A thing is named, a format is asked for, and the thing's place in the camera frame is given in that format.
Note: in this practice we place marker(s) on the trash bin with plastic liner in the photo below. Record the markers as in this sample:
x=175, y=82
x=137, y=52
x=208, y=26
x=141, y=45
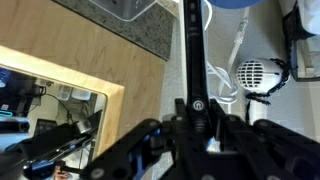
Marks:
x=293, y=50

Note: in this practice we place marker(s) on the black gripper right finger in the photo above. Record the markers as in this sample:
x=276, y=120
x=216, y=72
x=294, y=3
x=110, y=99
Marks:
x=266, y=150

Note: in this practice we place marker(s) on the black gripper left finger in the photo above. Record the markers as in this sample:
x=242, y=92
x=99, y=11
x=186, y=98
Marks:
x=140, y=150

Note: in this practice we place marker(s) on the grey perforated plastic basket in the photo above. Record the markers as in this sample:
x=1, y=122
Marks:
x=126, y=10

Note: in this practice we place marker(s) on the wood framed wall mirror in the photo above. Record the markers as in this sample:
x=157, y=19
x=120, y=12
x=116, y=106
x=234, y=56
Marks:
x=66, y=43

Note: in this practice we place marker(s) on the black white electric toothbrush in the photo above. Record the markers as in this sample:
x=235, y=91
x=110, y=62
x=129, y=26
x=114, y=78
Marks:
x=196, y=66

